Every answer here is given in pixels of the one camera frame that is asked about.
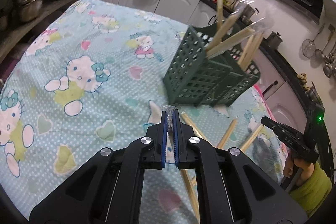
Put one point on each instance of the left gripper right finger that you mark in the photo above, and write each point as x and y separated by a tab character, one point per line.
241	192

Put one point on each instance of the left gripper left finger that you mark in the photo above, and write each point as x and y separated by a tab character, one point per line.
108	187

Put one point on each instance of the hanging steel ladle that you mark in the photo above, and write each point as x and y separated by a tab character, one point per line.
319	53

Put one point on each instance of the dark metal kettle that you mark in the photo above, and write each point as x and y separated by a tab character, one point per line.
274	40

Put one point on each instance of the hello kitty tablecloth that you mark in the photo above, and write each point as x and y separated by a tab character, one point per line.
93	79

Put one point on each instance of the green plastic utensil basket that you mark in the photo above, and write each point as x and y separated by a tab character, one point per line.
192	79

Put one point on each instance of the stacked steel pots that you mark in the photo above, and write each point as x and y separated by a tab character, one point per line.
27	10

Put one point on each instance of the hanging wire skimmer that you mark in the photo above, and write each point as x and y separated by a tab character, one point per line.
308	46

